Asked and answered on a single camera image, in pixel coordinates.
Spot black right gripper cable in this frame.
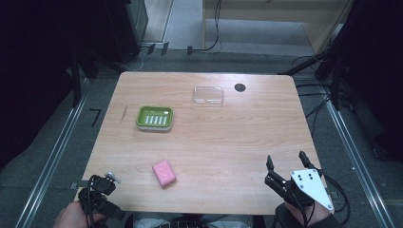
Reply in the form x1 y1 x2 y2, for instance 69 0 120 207
317 172 352 219

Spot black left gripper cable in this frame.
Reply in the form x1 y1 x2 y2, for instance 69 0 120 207
85 174 98 228

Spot black angled floor bracket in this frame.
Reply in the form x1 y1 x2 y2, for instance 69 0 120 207
88 107 103 128

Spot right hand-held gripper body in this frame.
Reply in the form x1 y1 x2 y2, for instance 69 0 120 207
263 168 336 214

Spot metal floor rail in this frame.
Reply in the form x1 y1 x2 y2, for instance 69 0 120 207
13 79 91 228
321 85 397 228

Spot black cabinet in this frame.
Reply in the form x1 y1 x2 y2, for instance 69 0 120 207
103 0 150 66

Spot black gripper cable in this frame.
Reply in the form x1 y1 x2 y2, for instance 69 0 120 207
317 172 352 219
85 174 98 228

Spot person's left hand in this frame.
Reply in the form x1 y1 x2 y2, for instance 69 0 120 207
52 200 107 228

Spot black metal stand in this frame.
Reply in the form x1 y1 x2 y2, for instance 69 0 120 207
65 47 127 108
278 18 359 112

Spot clear plastic lid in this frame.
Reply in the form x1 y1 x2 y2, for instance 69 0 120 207
191 85 225 108

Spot pink soap bar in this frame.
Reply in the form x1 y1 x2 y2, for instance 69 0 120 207
151 159 178 190

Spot green soap dish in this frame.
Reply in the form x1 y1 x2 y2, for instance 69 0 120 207
135 104 175 133

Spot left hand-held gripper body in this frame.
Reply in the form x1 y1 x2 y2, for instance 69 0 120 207
77 170 127 223

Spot person's right hand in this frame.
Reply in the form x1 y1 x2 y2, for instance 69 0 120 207
283 199 329 224

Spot white floor cable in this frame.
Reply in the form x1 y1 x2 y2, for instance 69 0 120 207
125 47 151 72

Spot black hanging cable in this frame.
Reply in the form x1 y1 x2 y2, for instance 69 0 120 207
189 0 223 54

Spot light wooden cabinet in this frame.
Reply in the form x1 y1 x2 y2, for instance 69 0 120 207
201 0 355 55

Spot black floor cables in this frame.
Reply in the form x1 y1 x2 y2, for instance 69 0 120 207
291 55 336 137

